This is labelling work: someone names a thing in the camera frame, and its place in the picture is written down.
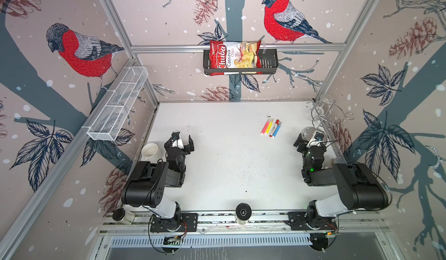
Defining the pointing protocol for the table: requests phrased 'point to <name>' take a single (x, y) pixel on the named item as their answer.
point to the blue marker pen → (277, 129)
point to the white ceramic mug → (148, 150)
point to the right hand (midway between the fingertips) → (308, 135)
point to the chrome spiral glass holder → (326, 115)
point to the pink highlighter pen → (265, 126)
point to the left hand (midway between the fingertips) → (182, 133)
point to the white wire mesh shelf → (116, 103)
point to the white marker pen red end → (274, 126)
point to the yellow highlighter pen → (269, 126)
